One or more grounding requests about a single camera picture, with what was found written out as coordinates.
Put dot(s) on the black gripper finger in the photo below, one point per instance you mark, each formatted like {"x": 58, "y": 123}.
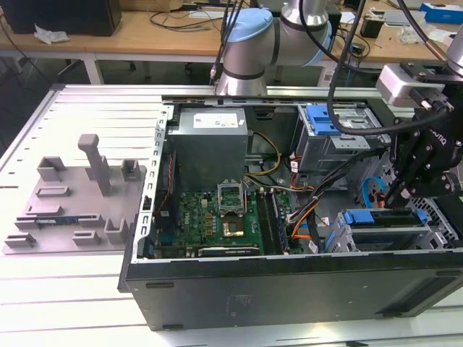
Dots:
{"x": 421, "y": 177}
{"x": 401, "y": 152}

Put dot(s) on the hard disk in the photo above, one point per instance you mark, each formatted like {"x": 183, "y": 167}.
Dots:
{"x": 390, "y": 218}

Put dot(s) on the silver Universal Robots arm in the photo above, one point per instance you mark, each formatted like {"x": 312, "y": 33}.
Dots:
{"x": 249, "y": 47}

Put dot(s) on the grey metal disk bay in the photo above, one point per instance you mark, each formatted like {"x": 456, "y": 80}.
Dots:
{"x": 338, "y": 235}

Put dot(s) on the grey optical drive cage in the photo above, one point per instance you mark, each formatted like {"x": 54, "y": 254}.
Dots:
{"x": 325, "y": 152}

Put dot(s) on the blue plastic drive latch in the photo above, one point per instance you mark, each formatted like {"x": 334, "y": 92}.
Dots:
{"x": 320, "y": 117}

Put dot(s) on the wooden desk with clutter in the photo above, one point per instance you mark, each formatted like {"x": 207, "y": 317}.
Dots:
{"x": 390, "y": 47}

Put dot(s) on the clear plastic wrapping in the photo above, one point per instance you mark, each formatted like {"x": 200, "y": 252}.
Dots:
{"x": 407, "y": 34}

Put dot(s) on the blue cardboard box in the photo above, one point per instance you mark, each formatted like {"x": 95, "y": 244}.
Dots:
{"x": 441, "y": 12}

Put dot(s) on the silver flat device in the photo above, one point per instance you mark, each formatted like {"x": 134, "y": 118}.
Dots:
{"x": 392, "y": 18}

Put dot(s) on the black PC case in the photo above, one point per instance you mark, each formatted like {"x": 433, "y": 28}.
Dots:
{"x": 289, "y": 289}

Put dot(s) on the CPU socket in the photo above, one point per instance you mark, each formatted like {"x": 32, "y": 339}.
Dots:
{"x": 233, "y": 228}

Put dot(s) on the grey power supply unit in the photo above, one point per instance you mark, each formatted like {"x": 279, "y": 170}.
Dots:
{"x": 206, "y": 152}

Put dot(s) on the black graphics card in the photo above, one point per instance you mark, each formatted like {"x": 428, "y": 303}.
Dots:
{"x": 228, "y": 251}

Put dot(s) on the green motherboard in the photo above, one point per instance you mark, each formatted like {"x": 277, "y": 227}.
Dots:
{"x": 202, "y": 217}

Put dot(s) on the black case fan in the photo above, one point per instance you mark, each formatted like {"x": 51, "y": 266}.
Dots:
{"x": 168, "y": 180}

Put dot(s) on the wooden desk with white legs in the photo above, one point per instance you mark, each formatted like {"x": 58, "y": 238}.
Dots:
{"x": 108, "y": 41}

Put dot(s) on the grey parts rack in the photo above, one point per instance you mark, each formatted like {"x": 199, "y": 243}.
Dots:
{"x": 87, "y": 202}

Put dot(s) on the RAM stick on rack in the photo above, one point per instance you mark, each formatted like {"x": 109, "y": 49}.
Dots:
{"x": 58, "y": 219}

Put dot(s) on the large black box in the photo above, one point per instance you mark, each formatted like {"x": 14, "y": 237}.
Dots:
{"x": 72, "y": 18}

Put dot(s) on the crumpled white plastic bag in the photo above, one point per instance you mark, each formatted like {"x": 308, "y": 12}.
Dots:
{"x": 50, "y": 36}

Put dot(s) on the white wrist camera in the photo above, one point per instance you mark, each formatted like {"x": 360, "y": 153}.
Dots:
{"x": 394, "y": 85}

